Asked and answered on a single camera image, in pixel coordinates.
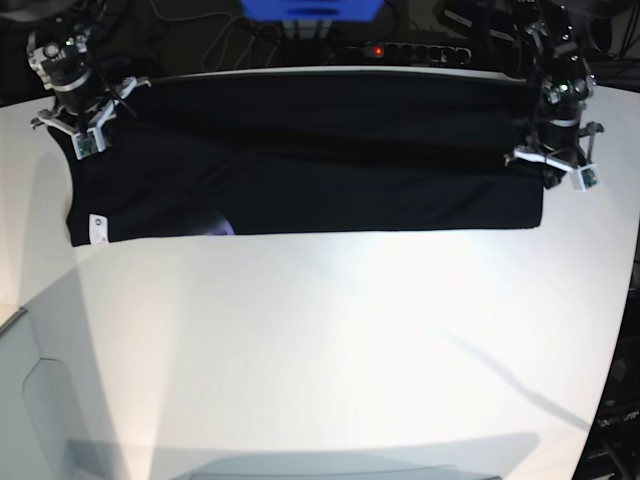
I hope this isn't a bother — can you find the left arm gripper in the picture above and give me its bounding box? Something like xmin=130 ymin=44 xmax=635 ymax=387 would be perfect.
xmin=505 ymin=107 xmax=604 ymax=190

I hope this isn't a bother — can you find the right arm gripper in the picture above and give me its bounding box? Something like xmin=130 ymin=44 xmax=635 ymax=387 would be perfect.
xmin=30 ymin=69 xmax=151 ymax=148

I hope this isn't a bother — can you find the black T-shirt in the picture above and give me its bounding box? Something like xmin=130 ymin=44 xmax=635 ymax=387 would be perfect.
xmin=52 ymin=72 xmax=543 ymax=246

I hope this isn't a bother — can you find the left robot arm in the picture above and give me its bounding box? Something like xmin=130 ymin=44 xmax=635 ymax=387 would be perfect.
xmin=480 ymin=1 xmax=604 ymax=192

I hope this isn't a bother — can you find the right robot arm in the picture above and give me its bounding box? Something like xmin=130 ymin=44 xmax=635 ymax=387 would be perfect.
xmin=26 ymin=1 xmax=151 ymax=160

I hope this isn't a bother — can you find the black power strip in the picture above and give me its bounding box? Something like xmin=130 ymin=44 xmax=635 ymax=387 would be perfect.
xmin=347 ymin=42 xmax=472 ymax=66

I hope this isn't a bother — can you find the blue box overhead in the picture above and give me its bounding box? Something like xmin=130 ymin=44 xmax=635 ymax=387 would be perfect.
xmin=240 ymin=0 xmax=384 ymax=22

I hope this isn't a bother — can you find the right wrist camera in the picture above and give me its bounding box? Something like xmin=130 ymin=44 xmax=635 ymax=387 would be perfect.
xmin=71 ymin=129 xmax=107 ymax=160

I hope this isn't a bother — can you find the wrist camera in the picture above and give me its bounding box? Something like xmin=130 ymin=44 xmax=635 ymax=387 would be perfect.
xmin=571 ymin=164 xmax=599 ymax=192
xmin=71 ymin=129 xmax=107 ymax=160

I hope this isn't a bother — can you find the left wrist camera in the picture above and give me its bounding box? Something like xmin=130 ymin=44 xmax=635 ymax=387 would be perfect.
xmin=571 ymin=164 xmax=599 ymax=192

